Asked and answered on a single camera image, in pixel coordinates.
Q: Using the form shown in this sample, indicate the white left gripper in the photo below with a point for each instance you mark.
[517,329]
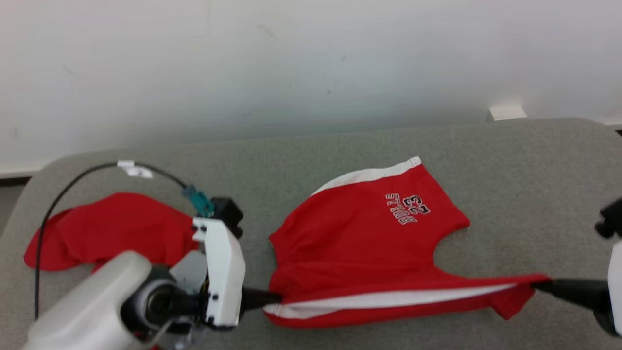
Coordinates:
[223,277]

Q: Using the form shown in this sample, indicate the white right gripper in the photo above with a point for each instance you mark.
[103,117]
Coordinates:
[616,272]

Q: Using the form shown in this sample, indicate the red Bulls basketball shorts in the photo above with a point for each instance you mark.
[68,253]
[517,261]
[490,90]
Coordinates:
[359,233]

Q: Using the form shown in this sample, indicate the red basketball jersey white trim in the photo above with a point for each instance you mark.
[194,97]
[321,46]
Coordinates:
[121,228]

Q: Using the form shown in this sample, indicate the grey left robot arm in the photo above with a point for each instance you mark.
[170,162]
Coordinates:
[82,311]

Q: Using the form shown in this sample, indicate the grey fabric sofa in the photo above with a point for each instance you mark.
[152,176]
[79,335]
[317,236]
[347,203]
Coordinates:
[340,155]

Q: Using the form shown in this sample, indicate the white and black skirting board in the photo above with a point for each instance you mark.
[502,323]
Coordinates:
[12,180]

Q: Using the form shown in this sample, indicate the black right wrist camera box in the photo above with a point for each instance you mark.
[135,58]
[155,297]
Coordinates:
[611,216]

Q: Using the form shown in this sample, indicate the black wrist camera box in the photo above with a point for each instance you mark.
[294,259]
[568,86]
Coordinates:
[228,211]
[611,216]

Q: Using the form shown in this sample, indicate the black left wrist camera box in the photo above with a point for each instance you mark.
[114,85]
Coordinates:
[228,211]

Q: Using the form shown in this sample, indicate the white wall box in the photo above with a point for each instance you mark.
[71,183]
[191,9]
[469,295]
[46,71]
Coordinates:
[506,113]

